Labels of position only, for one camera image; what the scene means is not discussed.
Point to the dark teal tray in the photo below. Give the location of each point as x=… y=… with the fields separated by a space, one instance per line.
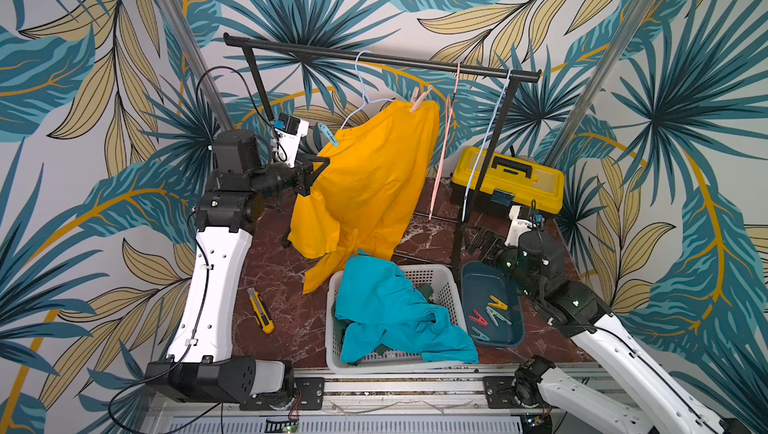
x=478 y=283

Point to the turquoise clothespin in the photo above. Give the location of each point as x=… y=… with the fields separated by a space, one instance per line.
x=479 y=335

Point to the light blue wire hanger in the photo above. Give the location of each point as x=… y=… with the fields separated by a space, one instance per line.
x=365 y=99

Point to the pale green clothespin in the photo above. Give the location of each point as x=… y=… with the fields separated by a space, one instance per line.
x=497 y=318

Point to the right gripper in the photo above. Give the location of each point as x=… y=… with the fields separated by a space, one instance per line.
x=501 y=252

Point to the dark green t-shirt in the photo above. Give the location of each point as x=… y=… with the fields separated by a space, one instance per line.
x=426 y=293

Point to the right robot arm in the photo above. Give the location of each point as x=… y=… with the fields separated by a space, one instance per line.
x=533 y=266

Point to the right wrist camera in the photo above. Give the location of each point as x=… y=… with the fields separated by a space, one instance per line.
x=522 y=220

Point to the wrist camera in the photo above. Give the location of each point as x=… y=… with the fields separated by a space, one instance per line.
x=522 y=220
x=288 y=133

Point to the pink wire hanger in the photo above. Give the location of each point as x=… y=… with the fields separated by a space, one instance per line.
x=449 y=111

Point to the white plastic basket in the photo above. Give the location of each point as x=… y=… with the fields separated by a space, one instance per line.
x=445 y=294

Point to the yellow black toolbox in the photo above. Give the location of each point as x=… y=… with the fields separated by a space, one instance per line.
x=508 y=181

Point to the yellow t-shirt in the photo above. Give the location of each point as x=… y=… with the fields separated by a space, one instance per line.
x=365 y=199

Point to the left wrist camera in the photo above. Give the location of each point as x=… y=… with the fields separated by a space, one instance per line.
x=288 y=133

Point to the teal blue t-shirt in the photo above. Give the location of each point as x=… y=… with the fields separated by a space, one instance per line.
x=451 y=342

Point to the red clothespin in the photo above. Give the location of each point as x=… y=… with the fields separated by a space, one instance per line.
x=477 y=318

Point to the yellow utility knife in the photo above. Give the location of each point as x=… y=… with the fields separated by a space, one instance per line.
x=264 y=320

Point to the mint clothespin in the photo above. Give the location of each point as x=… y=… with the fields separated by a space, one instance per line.
x=328 y=134

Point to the yellow clothespin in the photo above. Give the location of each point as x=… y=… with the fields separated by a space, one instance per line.
x=496 y=305

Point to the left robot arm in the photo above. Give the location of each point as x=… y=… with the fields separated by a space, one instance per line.
x=200 y=365

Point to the white blue wire hanger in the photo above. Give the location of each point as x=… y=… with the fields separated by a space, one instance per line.
x=486 y=140

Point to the beige clothespin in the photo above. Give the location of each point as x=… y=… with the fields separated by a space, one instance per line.
x=418 y=97

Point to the black clothes rack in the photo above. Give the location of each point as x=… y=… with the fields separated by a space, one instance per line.
x=513 y=79

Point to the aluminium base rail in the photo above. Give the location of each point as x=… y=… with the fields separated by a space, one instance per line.
x=453 y=400

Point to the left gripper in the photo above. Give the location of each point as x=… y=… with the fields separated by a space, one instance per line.
x=304 y=172

